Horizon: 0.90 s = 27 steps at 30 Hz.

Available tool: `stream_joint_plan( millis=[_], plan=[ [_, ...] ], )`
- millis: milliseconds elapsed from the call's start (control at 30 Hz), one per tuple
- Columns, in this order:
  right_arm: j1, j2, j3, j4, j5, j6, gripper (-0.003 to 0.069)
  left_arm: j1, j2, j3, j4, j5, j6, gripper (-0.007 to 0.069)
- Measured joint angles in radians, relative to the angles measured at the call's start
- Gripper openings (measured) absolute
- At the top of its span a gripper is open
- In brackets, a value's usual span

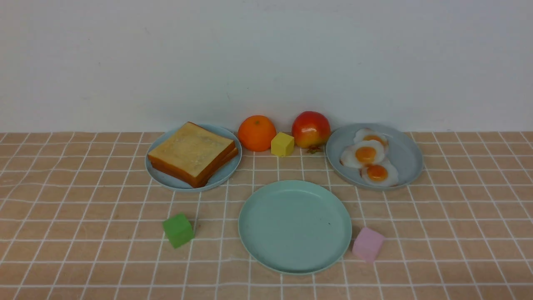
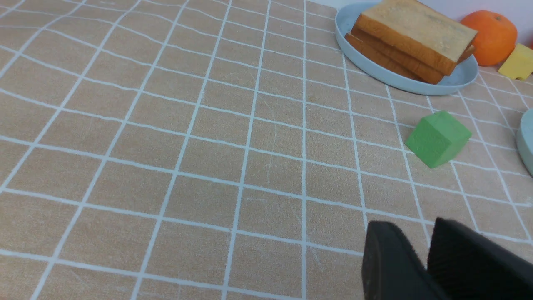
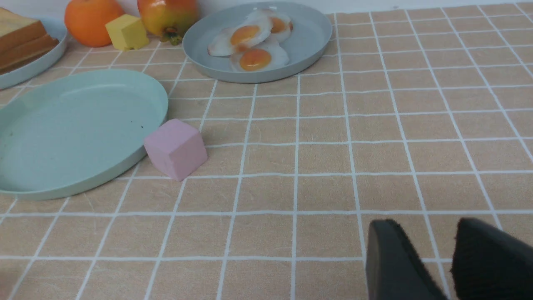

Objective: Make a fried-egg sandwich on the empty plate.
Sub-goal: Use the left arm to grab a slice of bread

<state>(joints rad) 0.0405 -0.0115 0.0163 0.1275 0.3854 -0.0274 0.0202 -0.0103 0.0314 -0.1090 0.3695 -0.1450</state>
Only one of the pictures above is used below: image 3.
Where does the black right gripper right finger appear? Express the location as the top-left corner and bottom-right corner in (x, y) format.
(451, 217), (533, 300)

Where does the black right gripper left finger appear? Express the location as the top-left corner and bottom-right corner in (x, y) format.
(366, 220), (447, 300)

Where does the fried egg front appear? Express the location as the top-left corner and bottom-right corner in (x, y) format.
(229, 39), (290, 72)

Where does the fried egg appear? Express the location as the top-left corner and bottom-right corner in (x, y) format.
(246, 8), (294, 43)
(207, 17), (274, 57)
(229, 39), (290, 72)

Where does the toast slice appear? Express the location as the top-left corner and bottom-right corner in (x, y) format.
(0, 8), (47, 53)
(0, 35), (59, 70)
(1, 47), (65, 80)

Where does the toast slice top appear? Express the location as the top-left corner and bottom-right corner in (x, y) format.
(0, 8), (47, 53)

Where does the checkered beige tablecloth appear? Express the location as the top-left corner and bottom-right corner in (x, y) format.
(0, 2), (533, 300)

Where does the pink cube block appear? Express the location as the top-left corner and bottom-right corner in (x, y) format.
(144, 118), (208, 182)

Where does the grey plate with eggs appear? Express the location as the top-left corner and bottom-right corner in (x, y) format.
(183, 1), (333, 84)

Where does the fried egg back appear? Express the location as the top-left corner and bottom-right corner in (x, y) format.
(246, 8), (294, 43)

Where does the fried egg left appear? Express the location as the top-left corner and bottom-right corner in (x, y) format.
(207, 17), (274, 57)

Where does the red yellow pomegranate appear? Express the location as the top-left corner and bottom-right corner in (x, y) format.
(137, 0), (200, 46)

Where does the mint green plate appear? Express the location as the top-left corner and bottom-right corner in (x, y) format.
(0, 70), (168, 200)

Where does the yellow cube block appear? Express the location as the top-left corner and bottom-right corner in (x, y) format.
(105, 15), (150, 51)

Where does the orange fruit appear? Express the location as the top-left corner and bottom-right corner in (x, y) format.
(64, 0), (125, 48)

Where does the light blue bread plate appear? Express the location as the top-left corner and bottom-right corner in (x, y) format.
(0, 15), (69, 90)

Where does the toast slice bottom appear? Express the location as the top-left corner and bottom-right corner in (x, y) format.
(1, 47), (65, 80)

